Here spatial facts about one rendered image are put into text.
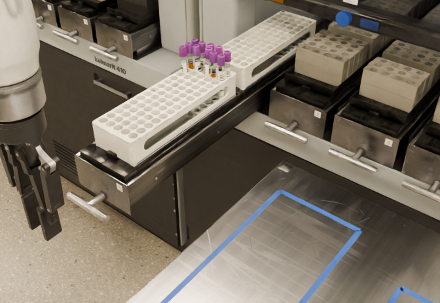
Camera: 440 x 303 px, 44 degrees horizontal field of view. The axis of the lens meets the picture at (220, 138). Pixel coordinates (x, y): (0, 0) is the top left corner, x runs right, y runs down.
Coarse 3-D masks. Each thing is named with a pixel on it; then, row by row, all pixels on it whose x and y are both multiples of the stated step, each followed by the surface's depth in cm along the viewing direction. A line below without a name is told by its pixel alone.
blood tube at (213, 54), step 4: (212, 52) 104; (216, 52) 103; (212, 56) 103; (216, 56) 103; (212, 60) 104; (216, 60) 104; (212, 64) 104; (216, 64) 105; (212, 68) 105; (216, 68) 105; (212, 72) 106; (216, 72) 106; (212, 76) 106; (216, 76) 106
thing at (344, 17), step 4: (340, 12) 101; (344, 12) 100; (348, 12) 101; (336, 16) 102; (340, 16) 101; (344, 16) 101; (348, 16) 100; (336, 20) 102; (340, 20) 102; (344, 20) 101; (348, 20) 101; (340, 24) 102; (344, 24) 101; (348, 24) 102
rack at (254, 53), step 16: (272, 16) 130; (288, 16) 131; (256, 32) 123; (272, 32) 124; (288, 32) 123; (304, 32) 125; (224, 48) 116; (240, 48) 116; (256, 48) 117; (272, 48) 116; (288, 48) 124; (240, 64) 111; (256, 64) 112; (272, 64) 118; (240, 80) 111
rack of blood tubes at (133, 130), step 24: (192, 72) 109; (144, 96) 101; (168, 96) 102; (192, 96) 101; (216, 96) 108; (96, 120) 95; (120, 120) 96; (144, 120) 95; (168, 120) 95; (192, 120) 101; (96, 144) 96; (120, 144) 91; (144, 144) 92
